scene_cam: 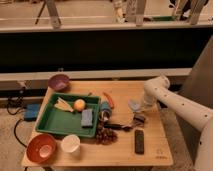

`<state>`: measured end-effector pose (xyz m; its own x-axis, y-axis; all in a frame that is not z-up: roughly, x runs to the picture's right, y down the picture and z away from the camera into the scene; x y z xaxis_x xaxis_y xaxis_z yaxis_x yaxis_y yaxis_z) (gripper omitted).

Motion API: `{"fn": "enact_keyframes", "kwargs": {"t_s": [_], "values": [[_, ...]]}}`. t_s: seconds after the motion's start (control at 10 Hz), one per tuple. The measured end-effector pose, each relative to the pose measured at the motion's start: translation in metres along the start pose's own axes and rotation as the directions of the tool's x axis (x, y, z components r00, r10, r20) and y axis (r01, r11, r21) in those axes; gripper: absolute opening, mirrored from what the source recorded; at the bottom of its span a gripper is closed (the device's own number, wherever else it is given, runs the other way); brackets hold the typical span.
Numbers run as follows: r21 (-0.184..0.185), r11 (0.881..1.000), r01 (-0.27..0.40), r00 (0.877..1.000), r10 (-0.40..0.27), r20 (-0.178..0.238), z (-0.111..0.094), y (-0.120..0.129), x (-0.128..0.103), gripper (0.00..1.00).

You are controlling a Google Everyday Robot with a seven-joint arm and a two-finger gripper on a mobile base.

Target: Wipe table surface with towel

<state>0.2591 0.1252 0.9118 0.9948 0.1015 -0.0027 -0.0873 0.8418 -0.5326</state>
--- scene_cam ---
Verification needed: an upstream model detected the light blue towel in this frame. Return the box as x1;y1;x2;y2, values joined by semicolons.
128;99;141;112

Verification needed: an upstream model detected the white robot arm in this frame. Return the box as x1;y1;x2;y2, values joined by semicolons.
143;76;213;171

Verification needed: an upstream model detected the black remote control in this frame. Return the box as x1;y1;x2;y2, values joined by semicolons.
135;130;144;154

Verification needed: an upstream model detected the red chili pepper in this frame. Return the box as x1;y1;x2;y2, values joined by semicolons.
103;92;115;109

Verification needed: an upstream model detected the blue can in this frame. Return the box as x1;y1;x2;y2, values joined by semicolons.
99;101;112;122

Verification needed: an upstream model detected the dark grape bunch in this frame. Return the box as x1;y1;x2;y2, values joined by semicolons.
95;124;117;145

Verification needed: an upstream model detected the blue grey sponge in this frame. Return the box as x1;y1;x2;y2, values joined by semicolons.
81;109;93;127

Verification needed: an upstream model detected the orange round fruit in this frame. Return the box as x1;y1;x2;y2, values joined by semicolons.
74;99;86;112

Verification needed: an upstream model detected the pale yellow corn husk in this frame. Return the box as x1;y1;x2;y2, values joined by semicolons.
55;98;74;112

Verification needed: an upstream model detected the white cup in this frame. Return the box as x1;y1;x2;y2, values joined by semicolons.
61;134;80;153

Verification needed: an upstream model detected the purple bowl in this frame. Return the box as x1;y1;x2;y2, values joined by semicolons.
48;74;69;91

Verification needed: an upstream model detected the green plastic tray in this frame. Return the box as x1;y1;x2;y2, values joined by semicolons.
36;93;101;138

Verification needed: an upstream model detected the red orange bowl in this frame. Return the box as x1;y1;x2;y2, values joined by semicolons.
26;134;57;164

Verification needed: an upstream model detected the blue power box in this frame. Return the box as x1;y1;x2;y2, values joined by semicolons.
24;104;41;121

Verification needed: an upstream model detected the black handled brush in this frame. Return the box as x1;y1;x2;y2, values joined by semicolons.
104;114;146;132

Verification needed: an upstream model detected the black cable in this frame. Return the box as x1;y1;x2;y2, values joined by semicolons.
5;87;28;148

